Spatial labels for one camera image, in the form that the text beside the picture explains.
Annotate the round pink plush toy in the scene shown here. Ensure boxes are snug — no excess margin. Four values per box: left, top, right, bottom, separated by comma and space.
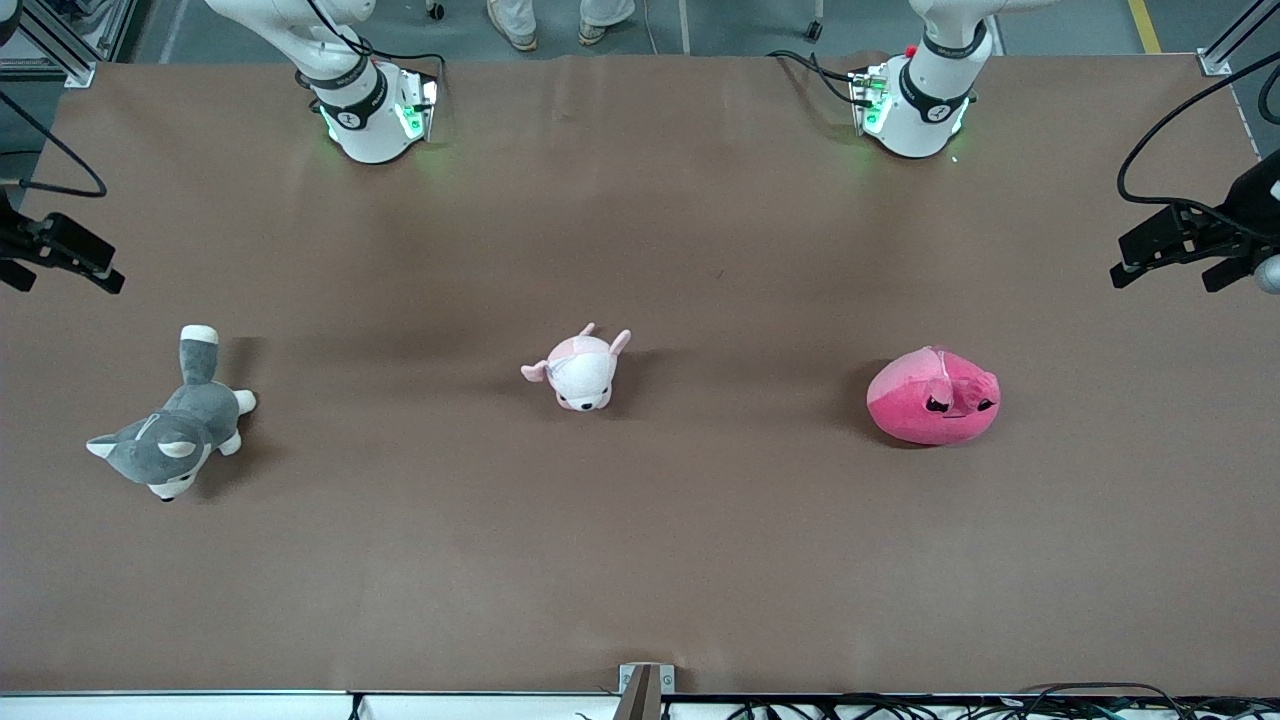
866, 345, 1002, 447

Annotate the grey husky plush toy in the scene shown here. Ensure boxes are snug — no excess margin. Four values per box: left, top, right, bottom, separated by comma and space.
85, 324, 258, 503

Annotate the pale pink puppy plush toy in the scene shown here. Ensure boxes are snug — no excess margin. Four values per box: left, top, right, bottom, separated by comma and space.
520, 322, 633, 413

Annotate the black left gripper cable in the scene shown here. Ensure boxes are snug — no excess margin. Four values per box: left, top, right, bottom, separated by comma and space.
1116, 50, 1280, 241

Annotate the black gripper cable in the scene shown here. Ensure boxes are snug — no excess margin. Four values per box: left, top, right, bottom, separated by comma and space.
1116, 50, 1280, 241
0, 90, 108, 198

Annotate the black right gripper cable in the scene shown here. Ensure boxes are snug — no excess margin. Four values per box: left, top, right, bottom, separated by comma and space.
0, 90, 108, 198

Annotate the silver aluminium frame post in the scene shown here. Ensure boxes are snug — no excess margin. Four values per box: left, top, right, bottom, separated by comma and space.
0, 0, 97, 89
1197, 0, 1280, 77

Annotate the black right arm base cable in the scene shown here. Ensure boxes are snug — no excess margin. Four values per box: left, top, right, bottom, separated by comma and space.
305, 0, 448, 96

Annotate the black arm base cable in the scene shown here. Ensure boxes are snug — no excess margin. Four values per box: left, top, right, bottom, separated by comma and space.
305, 0, 448, 96
768, 48, 876, 109

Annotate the black left arm base cable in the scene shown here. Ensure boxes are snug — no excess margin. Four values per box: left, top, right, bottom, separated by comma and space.
768, 48, 876, 109

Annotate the white table edge rail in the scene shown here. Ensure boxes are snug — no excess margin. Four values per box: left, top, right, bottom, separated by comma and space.
0, 689, 1280, 720

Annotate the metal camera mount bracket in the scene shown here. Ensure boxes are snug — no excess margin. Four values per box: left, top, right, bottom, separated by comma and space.
612, 663, 676, 720

